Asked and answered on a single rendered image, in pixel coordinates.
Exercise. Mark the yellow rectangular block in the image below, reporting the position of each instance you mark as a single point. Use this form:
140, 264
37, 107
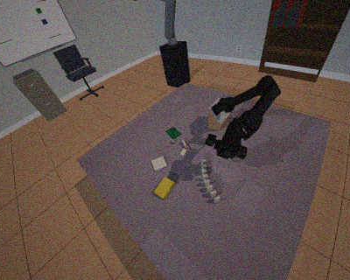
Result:
164, 188

